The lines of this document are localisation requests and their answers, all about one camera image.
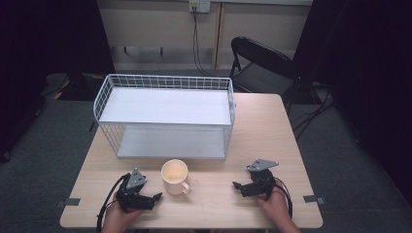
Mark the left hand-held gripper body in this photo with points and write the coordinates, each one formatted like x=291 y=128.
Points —
x=131 y=194

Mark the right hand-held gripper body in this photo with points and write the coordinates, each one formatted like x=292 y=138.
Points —
x=264 y=183

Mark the person's left hand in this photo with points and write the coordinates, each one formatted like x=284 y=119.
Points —
x=118 y=218

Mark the person's right hand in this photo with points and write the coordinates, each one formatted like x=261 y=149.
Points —
x=278 y=207

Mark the grey tape piece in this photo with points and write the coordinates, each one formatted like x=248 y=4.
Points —
x=69 y=202
x=312 y=199

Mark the black folding chair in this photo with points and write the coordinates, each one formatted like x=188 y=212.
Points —
x=259 y=76

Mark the black curtain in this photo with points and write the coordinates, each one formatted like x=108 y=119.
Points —
x=362 y=64
x=48 y=48

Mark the white wall socket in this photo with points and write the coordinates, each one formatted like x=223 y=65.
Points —
x=200 y=5

